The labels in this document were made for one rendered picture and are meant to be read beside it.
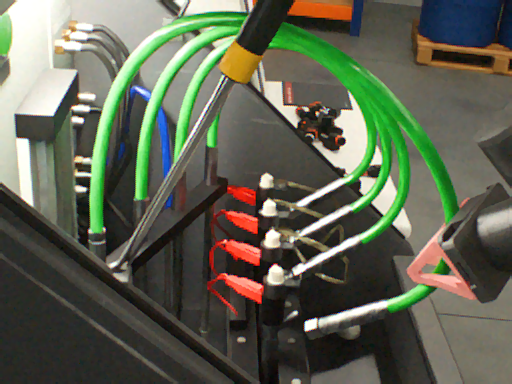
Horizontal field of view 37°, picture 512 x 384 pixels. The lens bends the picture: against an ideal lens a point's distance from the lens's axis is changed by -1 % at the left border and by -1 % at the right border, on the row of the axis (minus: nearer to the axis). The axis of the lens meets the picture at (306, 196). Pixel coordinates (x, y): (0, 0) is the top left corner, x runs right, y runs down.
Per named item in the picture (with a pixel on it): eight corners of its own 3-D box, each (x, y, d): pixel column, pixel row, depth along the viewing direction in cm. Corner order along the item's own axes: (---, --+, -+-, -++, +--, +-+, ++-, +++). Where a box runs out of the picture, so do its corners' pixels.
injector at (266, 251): (287, 380, 104) (301, 249, 94) (251, 379, 103) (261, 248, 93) (285, 366, 106) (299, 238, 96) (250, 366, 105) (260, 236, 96)
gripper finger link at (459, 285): (378, 260, 71) (452, 233, 64) (414, 219, 75) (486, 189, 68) (419, 317, 72) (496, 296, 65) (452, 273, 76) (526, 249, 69)
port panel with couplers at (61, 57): (84, 232, 103) (75, 4, 88) (59, 231, 102) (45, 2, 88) (99, 188, 114) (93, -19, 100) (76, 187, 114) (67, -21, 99)
